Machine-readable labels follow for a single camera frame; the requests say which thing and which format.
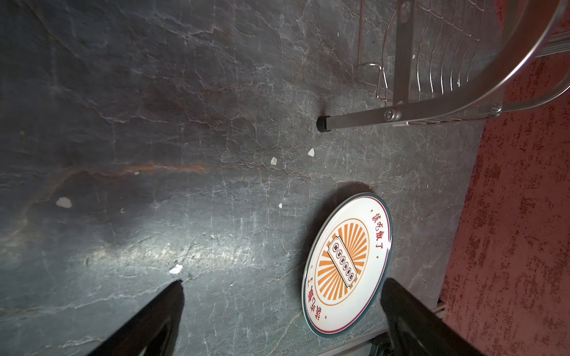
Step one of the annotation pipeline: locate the stainless steel dish rack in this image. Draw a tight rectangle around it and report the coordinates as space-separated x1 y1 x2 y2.
316 1 569 132

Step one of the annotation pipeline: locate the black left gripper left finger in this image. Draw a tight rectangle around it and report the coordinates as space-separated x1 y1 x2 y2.
90 280 185 355

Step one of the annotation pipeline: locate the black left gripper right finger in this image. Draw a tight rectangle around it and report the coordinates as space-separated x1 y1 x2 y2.
381 278 482 355

